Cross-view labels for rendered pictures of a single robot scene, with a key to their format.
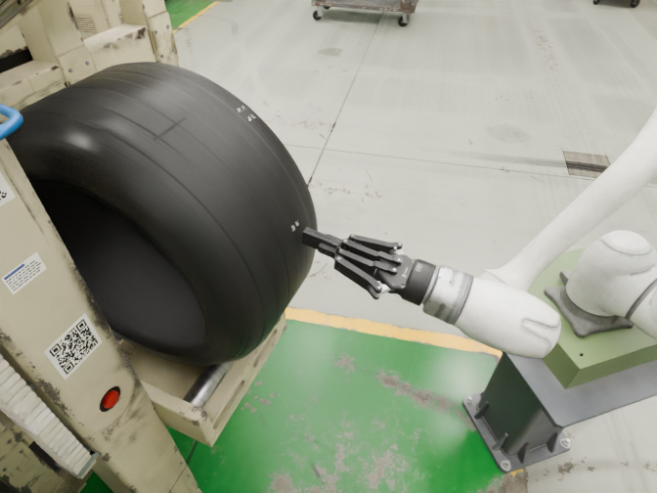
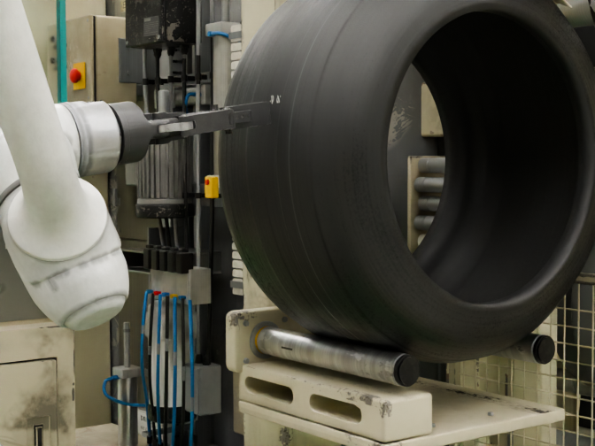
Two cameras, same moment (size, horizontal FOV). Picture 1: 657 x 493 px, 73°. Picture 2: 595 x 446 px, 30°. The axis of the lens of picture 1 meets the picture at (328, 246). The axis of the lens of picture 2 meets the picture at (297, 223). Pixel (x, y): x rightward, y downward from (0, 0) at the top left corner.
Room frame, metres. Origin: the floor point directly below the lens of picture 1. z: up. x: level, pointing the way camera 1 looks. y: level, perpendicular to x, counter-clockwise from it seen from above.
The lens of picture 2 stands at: (1.37, -1.23, 1.18)
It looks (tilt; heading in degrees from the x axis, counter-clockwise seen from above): 3 degrees down; 120
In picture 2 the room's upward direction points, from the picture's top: straight up
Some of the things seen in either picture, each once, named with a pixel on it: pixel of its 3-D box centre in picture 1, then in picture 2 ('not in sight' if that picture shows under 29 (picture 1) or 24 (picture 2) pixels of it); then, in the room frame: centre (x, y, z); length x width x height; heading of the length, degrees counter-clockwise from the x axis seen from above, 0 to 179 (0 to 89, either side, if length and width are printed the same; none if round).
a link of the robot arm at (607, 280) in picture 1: (614, 271); not in sight; (0.82, -0.77, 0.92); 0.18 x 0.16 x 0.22; 35
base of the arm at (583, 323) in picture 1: (586, 296); not in sight; (0.85, -0.76, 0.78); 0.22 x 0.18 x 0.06; 12
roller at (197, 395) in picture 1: (233, 346); (330, 353); (0.60, 0.22, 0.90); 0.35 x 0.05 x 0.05; 156
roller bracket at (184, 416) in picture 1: (131, 389); (328, 330); (0.49, 0.43, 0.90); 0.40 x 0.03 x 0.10; 66
